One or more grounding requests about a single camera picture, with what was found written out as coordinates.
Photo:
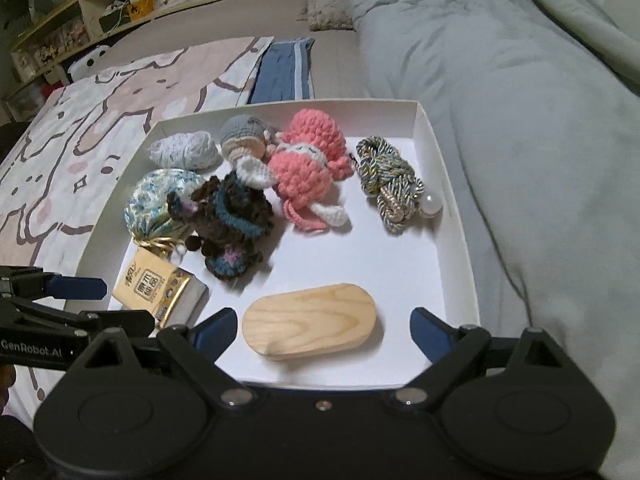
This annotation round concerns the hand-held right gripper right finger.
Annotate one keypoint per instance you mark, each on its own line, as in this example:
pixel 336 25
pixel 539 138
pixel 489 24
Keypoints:
pixel 427 332

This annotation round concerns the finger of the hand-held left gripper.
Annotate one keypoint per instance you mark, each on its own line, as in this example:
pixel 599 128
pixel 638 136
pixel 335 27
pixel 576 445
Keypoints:
pixel 75 286
pixel 100 321

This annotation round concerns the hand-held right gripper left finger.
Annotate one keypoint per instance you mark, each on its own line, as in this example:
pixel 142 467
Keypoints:
pixel 216 329

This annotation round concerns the yellow tissue pack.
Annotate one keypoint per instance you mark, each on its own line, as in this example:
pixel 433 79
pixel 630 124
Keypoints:
pixel 155 280

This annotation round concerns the oval wooden box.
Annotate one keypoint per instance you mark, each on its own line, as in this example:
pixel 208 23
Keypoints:
pixel 312 320

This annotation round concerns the white cardboard box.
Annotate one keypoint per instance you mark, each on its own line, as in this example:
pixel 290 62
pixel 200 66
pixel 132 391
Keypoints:
pixel 340 265

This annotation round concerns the floral fabric pouch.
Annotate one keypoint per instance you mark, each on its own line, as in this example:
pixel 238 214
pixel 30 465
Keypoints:
pixel 155 200

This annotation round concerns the brown crochet doll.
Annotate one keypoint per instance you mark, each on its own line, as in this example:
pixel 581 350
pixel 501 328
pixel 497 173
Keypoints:
pixel 235 210

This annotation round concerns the pink crochet doll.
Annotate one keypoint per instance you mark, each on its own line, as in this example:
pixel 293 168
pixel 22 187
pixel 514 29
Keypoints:
pixel 305 160

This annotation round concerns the dark round chair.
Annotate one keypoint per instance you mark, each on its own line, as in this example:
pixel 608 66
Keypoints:
pixel 12 137

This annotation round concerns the white yarn ball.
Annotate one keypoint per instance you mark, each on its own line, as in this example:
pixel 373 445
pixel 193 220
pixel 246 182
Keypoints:
pixel 182 150

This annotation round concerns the printed cartoon blanket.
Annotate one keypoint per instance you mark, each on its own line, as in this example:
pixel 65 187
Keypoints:
pixel 100 110

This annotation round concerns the grey-blue crochet doll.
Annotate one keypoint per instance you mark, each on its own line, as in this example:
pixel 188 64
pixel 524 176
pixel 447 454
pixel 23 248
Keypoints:
pixel 245 132

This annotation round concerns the row of small figurines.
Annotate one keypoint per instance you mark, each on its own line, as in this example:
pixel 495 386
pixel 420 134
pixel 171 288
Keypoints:
pixel 60 45

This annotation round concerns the grey-green quilt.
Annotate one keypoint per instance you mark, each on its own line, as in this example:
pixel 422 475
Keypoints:
pixel 500 85

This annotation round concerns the blue striped towel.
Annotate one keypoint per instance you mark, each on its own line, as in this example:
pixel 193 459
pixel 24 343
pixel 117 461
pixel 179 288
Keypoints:
pixel 282 72

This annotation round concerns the wooden shelf unit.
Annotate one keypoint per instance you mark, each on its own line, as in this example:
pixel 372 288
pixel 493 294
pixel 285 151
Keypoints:
pixel 65 7

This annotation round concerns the orange bag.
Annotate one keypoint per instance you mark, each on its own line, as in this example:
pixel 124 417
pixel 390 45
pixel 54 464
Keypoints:
pixel 139 10

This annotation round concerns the taupe bed sheet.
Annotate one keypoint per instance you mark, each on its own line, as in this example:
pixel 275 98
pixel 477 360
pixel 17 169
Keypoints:
pixel 280 15

